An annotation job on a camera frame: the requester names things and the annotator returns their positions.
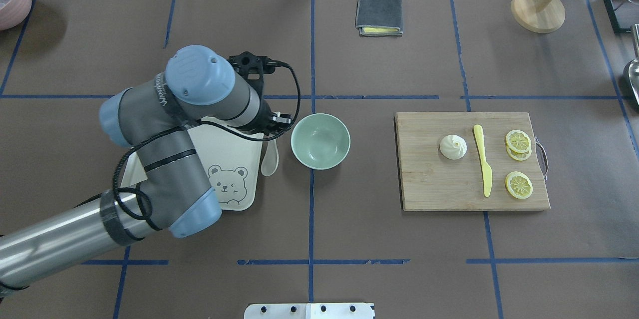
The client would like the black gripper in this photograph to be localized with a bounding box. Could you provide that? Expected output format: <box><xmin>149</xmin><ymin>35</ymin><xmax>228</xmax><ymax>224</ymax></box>
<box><xmin>254</xmin><ymin>100</ymin><xmax>293</xmax><ymax>141</ymax></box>

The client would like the white ceramic spoon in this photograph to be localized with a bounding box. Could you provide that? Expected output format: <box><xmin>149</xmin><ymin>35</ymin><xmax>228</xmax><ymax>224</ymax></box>
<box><xmin>261</xmin><ymin>139</ymin><xmax>279</xmax><ymax>177</ymax></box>

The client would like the white steamed bun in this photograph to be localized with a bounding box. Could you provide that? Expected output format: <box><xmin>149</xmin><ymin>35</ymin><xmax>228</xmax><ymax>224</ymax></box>
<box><xmin>439</xmin><ymin>134</ymin><xmax>467</xmax><ymax>160</ymax></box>

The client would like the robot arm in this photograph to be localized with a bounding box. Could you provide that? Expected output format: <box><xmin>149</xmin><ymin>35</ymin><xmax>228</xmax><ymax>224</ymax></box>
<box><xmin>0</xmin><ymin>44</ymin><xmax>298</xmax><ymax>298</ymax></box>

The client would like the green ceramic bowl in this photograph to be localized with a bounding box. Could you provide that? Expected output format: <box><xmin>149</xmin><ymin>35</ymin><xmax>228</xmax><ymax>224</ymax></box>
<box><xmin>291</xmin><ymin>113</ymin><xmax>351</xmax><ymax>170</ymax></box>

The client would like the white bear tray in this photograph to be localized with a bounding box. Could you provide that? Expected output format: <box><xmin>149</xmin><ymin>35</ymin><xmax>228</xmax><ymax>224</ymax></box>
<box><xmin>120</xmin><ymin>116</ymin><xmax>265</xmax><ymax>211</ymax></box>

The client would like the grey folded cloth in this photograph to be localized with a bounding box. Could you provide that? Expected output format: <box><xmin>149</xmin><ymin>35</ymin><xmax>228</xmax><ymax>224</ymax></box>
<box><xmin>355</xmin><ymin>0</ymin><xmax>404</xmax><ymax>37</ymax></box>

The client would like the bamboo cutting board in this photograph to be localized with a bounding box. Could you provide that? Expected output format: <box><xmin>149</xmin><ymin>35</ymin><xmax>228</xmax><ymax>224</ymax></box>
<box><xmin>395</xmin><ymin>112</ymin><xmax>551</xmax><ymax>211</ymax></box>

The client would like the yellow plastic knife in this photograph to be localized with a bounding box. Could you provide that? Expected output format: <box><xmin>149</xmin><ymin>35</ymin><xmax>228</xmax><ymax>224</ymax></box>
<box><xmin>473</xmin><ymin>124</ymin><xmax>493</xmax><ymax>198</ymax></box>

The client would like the upper lemon slice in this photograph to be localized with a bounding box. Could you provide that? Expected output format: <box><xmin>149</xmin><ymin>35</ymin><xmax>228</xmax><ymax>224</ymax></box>
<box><xmin>505</xmin><ymin>130</ymin><xmax>532</xmax><ymax>154</ymax></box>

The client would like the lemon slice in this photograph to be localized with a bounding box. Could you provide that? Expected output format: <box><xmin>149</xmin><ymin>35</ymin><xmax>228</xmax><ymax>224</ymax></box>
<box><xmin>506</xmin><ymin>147</ymin><xmax>532</xmax><ymax>161</ymax></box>
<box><xmin>505</xmin><ymin>130</ymin><xmax>532</xmax><ymax>154</ymax></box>
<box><xmin>504</xmin><ymin>171</ymin><xmax>534</xmax><ymax>199</ymax></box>

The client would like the middle lemon slice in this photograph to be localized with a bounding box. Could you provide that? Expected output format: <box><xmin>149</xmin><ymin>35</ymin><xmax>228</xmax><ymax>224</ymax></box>
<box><xmin>506</xmin><ymin>147</ymin><xmax>532</xmax><ymax>161</ymax></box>

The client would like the lower lemon slice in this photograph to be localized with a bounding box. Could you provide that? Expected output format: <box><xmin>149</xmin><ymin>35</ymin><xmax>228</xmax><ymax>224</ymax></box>
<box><xmin>504</xmin><ymin>171</ymin><xmax>534</xmax><ymax>199</ymax></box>

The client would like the wooden mug stand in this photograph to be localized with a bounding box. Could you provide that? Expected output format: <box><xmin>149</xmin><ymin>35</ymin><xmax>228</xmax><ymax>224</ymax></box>
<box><xmin>510</xmin><ymin>0</ymin><xmax>566</xmax><ymax>34</ymax></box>

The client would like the steel scoop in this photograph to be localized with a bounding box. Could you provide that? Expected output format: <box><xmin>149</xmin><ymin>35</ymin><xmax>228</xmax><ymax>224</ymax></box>
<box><xmin>625</xmin><ymin>24</ymin><xmax>639</xmax><ymax>105</ymax></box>

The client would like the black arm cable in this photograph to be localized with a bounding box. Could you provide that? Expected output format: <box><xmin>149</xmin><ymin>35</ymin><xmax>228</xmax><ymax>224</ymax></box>
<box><xmin>112</xmin><ymin>61</ymin><xmax>302</xmax><ymax>241</ymax></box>

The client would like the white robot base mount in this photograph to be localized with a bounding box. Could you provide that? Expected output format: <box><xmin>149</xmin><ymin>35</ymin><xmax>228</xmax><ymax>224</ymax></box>
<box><xmin>244</xmin><ymin>303</ymin><xmax>376</xmax><ymax>319</ymax></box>

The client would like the black square frame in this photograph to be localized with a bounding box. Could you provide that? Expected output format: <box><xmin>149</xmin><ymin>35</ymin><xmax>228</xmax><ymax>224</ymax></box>
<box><xmin>603</xmin><ymin>0</ymin><xmax>639</xmax><ymax>34</ymax></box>

